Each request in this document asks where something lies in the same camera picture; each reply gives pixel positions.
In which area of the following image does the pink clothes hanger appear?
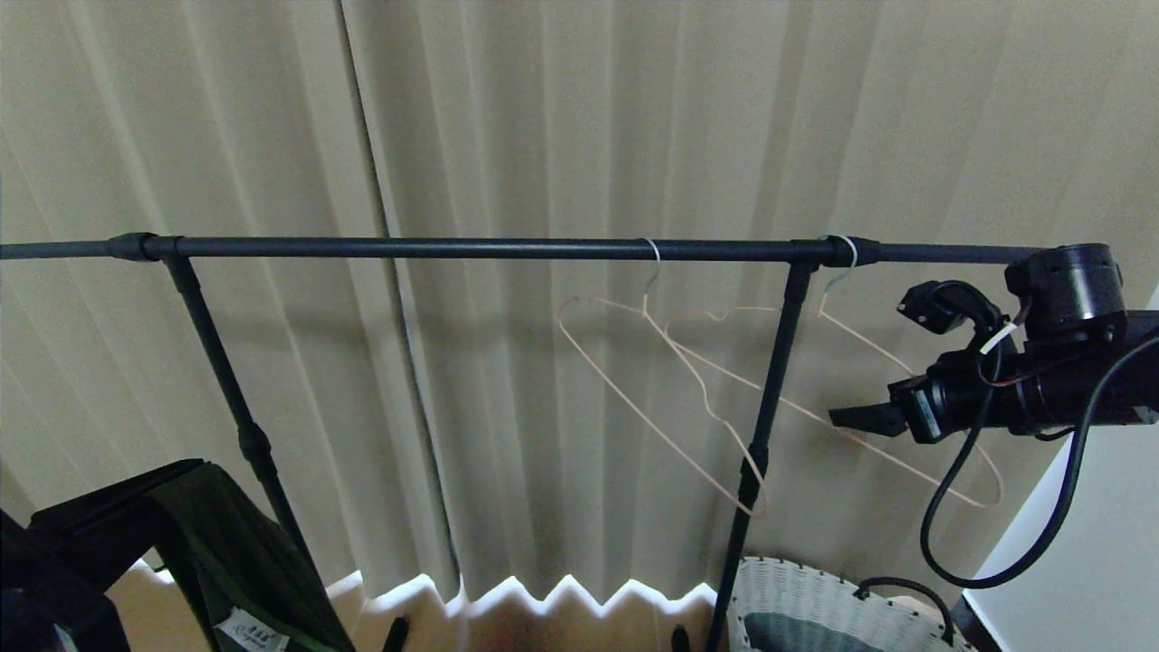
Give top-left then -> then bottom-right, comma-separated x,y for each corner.
555,239 -> 769,519
664,237 -> 1006,510

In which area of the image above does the white laundry basket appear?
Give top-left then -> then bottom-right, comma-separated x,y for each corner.
724,556 -> 981,652

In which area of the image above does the beige curtain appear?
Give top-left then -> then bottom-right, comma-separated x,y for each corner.
0,0 -> 1159,618

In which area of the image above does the black cable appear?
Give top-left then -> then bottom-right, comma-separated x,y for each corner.
919,335 -> 1159,590

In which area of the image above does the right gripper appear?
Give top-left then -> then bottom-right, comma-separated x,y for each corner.
890,351 -> 1030,446

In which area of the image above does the green long-sleeved shirt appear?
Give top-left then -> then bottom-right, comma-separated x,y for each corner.
27,458 -> 359,652

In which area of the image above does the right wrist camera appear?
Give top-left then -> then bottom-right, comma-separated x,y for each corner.
896,279 -> 1008,363

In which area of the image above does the black clothes rack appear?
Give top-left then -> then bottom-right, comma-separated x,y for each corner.
0,233 -> 1051,652

